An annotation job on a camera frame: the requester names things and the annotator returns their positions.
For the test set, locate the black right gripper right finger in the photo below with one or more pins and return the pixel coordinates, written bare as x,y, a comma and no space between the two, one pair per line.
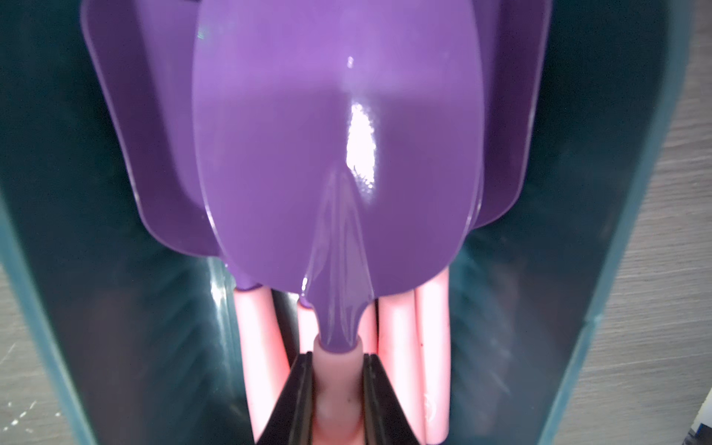
385,422

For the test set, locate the purple shovel pink handle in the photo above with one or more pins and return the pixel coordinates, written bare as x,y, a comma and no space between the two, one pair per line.
143,55
340,149
399,351
308,327
512,111

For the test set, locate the dark teal storage box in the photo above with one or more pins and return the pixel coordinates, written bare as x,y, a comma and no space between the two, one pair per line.
133,338

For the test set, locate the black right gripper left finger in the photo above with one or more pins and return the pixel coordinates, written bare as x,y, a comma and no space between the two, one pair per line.
291,422

